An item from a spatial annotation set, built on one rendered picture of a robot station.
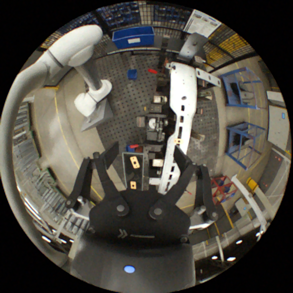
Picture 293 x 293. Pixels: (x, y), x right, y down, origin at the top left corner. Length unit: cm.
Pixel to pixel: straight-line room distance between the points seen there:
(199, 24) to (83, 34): 77
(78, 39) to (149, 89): 81
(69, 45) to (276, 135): 840
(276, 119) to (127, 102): 820
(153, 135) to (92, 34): 58
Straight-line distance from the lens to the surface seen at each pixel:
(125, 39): 82
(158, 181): 74
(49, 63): 39
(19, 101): 22
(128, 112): 95
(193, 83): 78
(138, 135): 97
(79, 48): 40
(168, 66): 50
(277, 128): 811
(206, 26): 96
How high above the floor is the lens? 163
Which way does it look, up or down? 67 degrees down
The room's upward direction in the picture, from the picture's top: 173 degrees counter-clockwise
